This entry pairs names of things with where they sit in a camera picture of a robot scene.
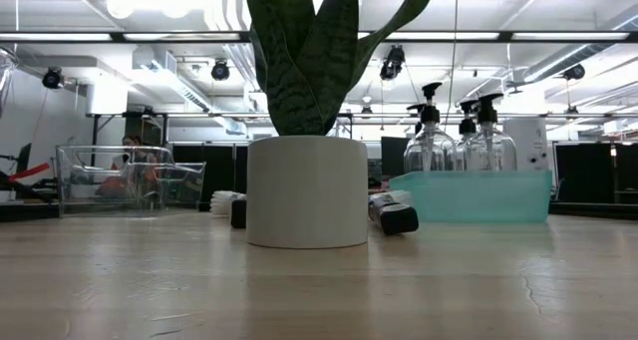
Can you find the white plant pot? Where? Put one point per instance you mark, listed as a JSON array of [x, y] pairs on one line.
[[306, 190]]

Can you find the black monitor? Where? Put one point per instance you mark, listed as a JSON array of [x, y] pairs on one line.
[[394, 155]]

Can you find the green snake plant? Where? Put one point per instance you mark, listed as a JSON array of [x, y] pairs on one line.
[[299, 81]]

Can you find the black ceiling spotlight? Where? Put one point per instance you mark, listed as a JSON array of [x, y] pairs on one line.
[[220, 71], [394, 63], [52, 78], [573, 72]]

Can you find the green translucent plastic bin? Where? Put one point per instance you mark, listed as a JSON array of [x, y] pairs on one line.
[[473, 195]]

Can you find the person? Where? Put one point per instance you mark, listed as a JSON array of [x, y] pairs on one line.
[[130, 141]]

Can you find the white cylindrical appliance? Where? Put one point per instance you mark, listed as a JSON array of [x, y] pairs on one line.
[[528, 140]]

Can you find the black overhead beam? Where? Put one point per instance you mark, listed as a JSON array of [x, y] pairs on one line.
[[506, 37]]

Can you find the tall clear plastic bin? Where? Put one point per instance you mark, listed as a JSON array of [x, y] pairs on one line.
[[65, 180]]

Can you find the wide black partition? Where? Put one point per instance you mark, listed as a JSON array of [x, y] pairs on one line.
[[588, 173]]

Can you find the black and red chair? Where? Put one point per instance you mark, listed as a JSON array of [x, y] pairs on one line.
[[22, 155]]

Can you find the wide clear plastic bin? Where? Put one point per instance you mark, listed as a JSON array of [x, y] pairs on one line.
[[6, 76]]

